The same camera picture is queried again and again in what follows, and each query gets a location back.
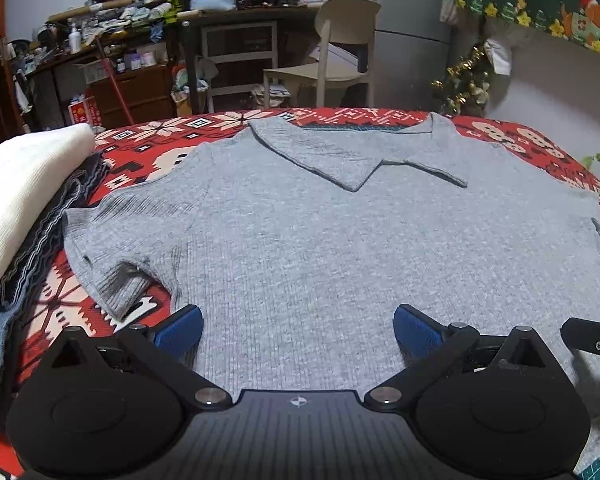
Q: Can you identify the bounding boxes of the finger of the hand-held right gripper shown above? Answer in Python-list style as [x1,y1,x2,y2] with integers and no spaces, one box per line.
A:
[560,316,600,361]

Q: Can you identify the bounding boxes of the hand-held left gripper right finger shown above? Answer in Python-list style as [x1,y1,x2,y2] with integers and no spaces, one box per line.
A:
[364,304,563,409]

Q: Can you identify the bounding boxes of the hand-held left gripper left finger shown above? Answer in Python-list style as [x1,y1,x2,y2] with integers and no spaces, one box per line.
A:
[47,305,233,412]

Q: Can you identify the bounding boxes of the grey ribbed polo shirt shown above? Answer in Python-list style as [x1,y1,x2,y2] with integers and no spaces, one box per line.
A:
[62,112,600,480]

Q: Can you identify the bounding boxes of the dark striped folded garment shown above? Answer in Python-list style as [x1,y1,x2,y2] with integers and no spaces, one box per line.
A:
[0,152,113,321]

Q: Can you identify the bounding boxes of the red patterned blanket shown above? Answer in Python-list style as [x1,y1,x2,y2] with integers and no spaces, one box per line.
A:
[0,106,600,480]

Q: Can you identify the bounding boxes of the white folded sweater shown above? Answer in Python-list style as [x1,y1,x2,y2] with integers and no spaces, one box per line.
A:
[0,122,97,291]

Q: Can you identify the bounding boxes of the red cardboard box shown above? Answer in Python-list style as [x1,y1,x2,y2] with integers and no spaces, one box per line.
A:
[67,95,102,128]

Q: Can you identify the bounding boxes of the wooden drawer cabinet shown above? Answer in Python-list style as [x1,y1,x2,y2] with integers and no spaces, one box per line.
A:
[87,67,176,128]

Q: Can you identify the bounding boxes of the small decorated Christmas tree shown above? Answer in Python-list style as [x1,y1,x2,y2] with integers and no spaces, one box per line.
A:
[431,45,491,118]

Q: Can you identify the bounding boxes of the white drawer unit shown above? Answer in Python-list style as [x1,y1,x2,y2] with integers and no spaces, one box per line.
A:
[200,20,279,113]

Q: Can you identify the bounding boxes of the grey refrigerator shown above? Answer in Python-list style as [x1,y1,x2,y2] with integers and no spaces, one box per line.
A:
[370,0,456,111]

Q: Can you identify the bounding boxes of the white hanging cloth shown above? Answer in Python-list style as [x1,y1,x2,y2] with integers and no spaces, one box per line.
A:
[484,37,512,76]

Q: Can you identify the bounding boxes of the beige plastic chair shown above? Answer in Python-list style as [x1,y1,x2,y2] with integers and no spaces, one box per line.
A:
[262,0,382,109]

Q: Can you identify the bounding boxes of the red handled broom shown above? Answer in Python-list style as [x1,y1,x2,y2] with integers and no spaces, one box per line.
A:
[94,36,135,126]

